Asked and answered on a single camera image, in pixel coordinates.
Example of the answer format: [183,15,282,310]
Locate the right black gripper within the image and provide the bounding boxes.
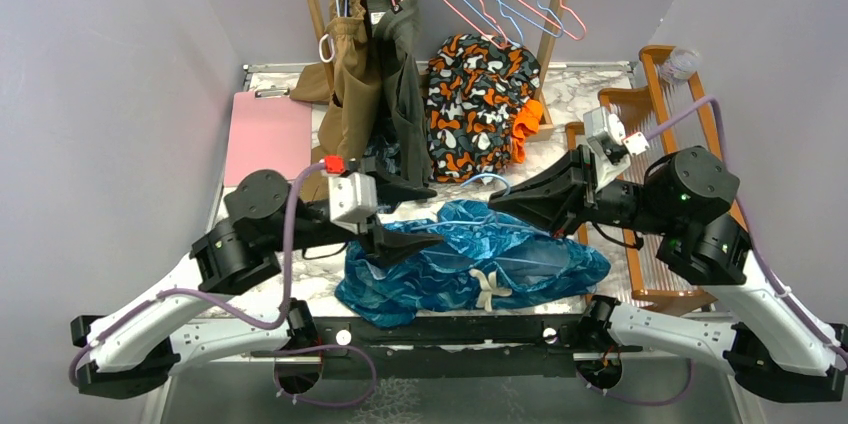
[487,142,676,238]

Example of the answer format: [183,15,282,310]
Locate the light blue wire hanger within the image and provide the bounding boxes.
[397,172,571,273]

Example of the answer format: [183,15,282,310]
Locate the blue patterned shorts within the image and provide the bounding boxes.
[334,199,611,329]

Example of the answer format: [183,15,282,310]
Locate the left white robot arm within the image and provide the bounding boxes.
[68,156,440,399]

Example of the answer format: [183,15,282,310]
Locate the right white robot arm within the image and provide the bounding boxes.
[488,145,847,403]

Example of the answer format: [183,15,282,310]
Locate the dark patterned shorts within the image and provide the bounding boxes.
[364,135,401,175]

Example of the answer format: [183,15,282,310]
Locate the wooden hanger stand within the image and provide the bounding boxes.
[294,0,584,143]

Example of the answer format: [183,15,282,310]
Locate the orange camo shorts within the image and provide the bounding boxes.
[424,34,543,183]

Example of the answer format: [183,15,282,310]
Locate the tan brown shorts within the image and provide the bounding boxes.
[291,0,382,163]

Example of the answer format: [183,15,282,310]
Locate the dark green shorts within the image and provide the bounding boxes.
[366,0,432,185]

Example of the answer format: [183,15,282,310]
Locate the pink clipboard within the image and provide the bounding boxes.
[223,91,312,187]

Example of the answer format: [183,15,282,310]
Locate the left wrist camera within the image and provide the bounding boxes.
[322,155,378,235]

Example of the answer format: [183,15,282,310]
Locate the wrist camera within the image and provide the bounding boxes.
[322,155,378,235]
[583,107,649,190]

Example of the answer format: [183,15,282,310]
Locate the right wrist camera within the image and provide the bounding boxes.
[583,107,649,190]

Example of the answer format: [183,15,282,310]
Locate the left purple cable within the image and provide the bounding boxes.
[68,162,329,389]

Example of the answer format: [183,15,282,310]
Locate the purple cable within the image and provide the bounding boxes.
[642,94,848,366]
[68,162,329,389]

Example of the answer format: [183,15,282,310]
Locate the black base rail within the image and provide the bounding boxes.
[275,314,602,380]

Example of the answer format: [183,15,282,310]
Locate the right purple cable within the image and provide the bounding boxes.
[642,94,848,366]

